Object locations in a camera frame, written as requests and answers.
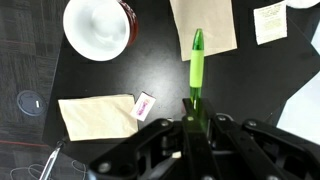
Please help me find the round floor outlet cover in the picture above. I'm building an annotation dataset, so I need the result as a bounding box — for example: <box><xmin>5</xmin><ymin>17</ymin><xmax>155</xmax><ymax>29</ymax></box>
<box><xmin>16</xmin><ymin>89</ymin><xmax>47</xmax><ymax>117</ymax></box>

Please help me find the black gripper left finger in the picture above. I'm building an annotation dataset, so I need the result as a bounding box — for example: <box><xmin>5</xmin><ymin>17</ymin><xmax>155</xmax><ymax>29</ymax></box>
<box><xmin>87</xmin><ymin>98</ymin><xmax>221</xmax><ymax>180</ymax></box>

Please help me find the thin white floor cable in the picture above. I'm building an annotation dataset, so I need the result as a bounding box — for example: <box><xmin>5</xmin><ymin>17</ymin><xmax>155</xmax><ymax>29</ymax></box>
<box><xmin>9</xmin><ymin>159</ymin><xmax>88</xmax><ymax>180</ymax></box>

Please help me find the pink sticky note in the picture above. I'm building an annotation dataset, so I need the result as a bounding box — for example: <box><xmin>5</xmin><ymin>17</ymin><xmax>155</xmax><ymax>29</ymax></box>
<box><xmin>129</xmin><ymin>91</ymin><xmax>157</xmax><ymax>122</ymax></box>

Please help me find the yellow sticky note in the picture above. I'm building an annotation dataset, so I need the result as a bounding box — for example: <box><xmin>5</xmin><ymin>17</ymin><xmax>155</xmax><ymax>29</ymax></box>
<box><xmin>252</xmin><ymin>0</ymin><xmax>288</xmax><ymax>46</ymax></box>

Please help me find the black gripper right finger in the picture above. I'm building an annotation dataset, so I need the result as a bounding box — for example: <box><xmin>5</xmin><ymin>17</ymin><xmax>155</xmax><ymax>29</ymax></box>
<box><xmin>199</xmin><ymin>98</ymin><xmax>320</xmax><ymax>180</ymax></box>

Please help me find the white bowl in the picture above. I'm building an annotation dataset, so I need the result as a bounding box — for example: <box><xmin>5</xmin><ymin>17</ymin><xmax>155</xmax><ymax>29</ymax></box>
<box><xmin>62</xmin><ymin>0</ymin><xmax>139</xmax><ymax>63</ymax></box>

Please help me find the small black table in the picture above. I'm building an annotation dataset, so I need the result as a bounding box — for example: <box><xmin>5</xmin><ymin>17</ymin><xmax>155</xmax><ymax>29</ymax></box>
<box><xmin>41</xmin><ymin>0</ymin><xmax>320</xmax><ymax>158</ymax></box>

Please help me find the green pen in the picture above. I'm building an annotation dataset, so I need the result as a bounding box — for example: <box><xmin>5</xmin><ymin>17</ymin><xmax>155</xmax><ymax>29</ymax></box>
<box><xmin>189</xmin><ymin>28</ymin><xmax>206</xmax><ymax>116</ymax></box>

